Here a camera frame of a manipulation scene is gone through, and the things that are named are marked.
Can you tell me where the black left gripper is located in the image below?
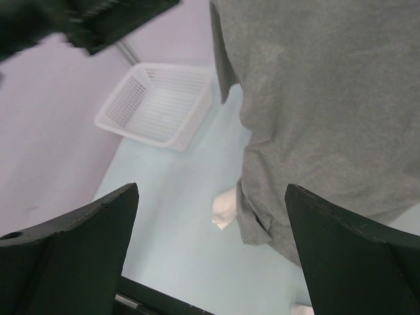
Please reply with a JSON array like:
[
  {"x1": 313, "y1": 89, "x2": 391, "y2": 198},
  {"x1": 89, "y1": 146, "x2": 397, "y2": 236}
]
[{"x1": 1, "y1": 0, "x2": 180, "y2": 61}]

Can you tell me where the grey t shirt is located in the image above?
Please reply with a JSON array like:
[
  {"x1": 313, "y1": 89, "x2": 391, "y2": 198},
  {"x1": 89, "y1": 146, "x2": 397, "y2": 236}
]
[{"x1": 209, "y1": 1, "x2": 419, "y2": 264}]

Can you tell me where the white t shirt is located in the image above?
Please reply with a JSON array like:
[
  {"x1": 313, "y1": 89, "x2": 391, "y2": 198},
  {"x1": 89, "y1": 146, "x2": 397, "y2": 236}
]
[{"x1": 211, "y1": 188, "x2": 237, "y2": 230}]

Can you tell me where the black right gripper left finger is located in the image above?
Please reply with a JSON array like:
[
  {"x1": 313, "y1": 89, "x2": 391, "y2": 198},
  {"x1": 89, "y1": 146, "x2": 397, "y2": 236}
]
[{"x1": 1, "y1": 183, "x2": 139, "y2": 314}]

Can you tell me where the white plastic basket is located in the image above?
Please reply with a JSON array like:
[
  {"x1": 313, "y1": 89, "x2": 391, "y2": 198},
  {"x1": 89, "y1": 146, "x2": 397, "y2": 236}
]
[{"x1": 94, "y1": 63, "x2": 215, "y2": 152}]

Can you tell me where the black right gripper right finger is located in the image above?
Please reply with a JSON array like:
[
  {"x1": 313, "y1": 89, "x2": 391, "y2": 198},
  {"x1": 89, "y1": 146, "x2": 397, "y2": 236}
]
[{"x1": 285, "y1": 184, "x2": 419, "y2": 314}]

